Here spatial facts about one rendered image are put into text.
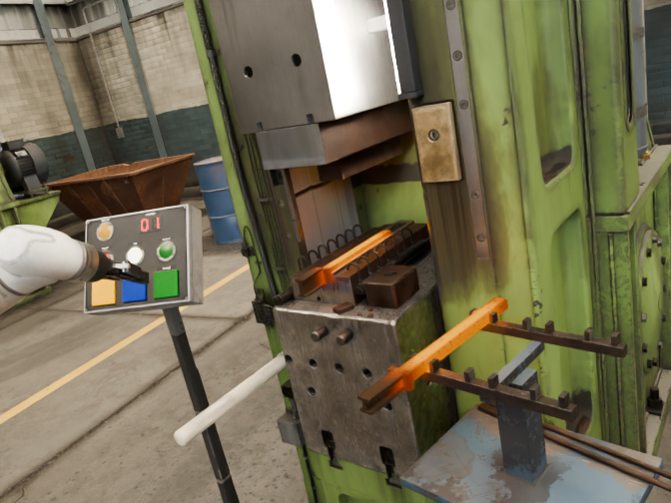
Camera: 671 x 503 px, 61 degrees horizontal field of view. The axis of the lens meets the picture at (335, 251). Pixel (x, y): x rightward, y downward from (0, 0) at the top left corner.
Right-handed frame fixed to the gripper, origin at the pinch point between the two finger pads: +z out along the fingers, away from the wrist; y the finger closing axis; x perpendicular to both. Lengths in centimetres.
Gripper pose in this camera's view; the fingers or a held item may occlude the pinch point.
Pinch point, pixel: (138, 276)
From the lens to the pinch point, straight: 153.0
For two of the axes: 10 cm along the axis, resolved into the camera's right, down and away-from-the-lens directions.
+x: -0.8, -9.7, 2.1
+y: 9.6, -1.3, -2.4
